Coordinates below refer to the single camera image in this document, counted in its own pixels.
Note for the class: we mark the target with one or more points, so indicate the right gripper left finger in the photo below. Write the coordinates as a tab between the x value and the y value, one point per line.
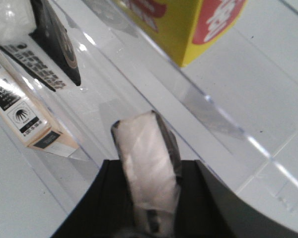
104	210

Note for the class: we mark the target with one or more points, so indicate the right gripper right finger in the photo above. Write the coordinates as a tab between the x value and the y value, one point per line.
209	209

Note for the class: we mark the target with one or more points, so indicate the black white tissue pack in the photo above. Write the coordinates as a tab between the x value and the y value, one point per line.
152	167

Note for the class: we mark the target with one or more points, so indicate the black tissue pack on shelf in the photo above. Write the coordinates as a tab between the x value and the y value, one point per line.
32	36

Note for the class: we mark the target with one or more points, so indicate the right clear acrylic shelf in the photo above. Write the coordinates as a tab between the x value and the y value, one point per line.
234	108

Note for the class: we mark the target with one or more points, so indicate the beige barcode carton box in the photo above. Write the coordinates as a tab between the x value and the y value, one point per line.
28	117

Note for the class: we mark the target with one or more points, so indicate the yellow nabati wafer box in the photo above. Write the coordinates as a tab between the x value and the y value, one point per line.
183	29

